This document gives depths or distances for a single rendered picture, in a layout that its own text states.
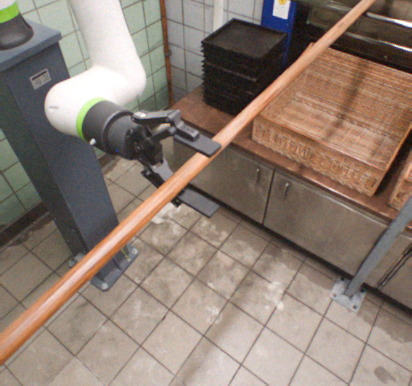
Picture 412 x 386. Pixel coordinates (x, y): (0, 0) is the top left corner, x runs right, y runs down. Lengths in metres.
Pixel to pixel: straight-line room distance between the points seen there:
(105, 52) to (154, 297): 1.29
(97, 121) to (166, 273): 1.29
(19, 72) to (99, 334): 1.18
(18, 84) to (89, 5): 0.40
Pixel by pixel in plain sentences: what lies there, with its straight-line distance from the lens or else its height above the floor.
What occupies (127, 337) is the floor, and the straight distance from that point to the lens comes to 1.75.
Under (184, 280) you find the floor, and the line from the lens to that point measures 1.81.
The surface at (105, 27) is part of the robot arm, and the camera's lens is 0.74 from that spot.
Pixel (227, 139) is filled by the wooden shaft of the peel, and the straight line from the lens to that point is 0.68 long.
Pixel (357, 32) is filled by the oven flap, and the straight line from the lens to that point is 1.71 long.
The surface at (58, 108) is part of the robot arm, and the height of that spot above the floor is 1.23.
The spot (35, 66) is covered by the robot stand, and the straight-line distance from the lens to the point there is 1.08.
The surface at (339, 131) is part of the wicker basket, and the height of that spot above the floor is 0.59.
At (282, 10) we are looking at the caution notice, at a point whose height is 0.96.
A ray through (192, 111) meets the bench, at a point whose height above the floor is 0.58.
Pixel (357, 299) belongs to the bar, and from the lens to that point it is 1.90.
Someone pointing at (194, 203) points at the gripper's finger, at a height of 1.15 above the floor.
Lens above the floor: 1.64
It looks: 48 degrees down
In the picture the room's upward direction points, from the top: straight up
